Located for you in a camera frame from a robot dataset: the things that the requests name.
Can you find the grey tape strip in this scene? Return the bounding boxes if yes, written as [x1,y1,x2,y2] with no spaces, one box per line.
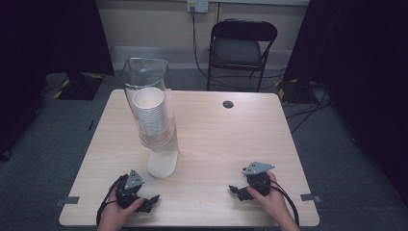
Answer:
[54,195,81,207]
[299,192,322,203]

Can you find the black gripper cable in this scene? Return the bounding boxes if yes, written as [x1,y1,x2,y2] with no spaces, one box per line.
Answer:
[95,173,129,227]
[268,179,300,227]

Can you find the stack of white paper cups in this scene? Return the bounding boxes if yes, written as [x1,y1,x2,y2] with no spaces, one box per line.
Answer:
[131,86,170,138]

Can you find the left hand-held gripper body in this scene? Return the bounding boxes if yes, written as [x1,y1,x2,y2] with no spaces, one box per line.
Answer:
[115,168,145,209]

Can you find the black floor cables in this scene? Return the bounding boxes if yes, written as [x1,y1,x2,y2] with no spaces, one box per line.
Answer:
[284,90,332,135]

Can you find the black stand base yellow tape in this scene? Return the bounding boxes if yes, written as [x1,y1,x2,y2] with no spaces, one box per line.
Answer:
[275,77,319,104]

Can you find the black folding chair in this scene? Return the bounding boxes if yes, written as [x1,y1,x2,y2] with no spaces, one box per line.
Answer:
[206,18,279,93]

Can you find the clear cup dispenser white base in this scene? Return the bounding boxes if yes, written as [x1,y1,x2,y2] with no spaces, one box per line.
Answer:
[120,57,180,179]

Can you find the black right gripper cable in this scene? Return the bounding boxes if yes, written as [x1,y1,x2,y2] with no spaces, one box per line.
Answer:
[268,179,300,227]

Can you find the person's left hand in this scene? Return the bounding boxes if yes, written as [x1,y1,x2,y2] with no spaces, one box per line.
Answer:
[101,193,145,226]

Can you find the black curtain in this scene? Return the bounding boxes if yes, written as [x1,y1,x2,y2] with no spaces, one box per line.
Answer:
[283,0,408,208]
[0,0,115,162]

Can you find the white wall outlet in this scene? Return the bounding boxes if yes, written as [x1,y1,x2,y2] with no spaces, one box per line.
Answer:
[187,0,210,14]

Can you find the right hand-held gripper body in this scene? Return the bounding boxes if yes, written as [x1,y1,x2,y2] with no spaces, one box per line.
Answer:
[242,161,276,197]

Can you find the person's right hand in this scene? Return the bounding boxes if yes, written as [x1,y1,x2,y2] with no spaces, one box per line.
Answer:
[245,169,289,222]

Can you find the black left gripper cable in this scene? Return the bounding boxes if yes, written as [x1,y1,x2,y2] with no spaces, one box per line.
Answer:
[95,173,129,227]

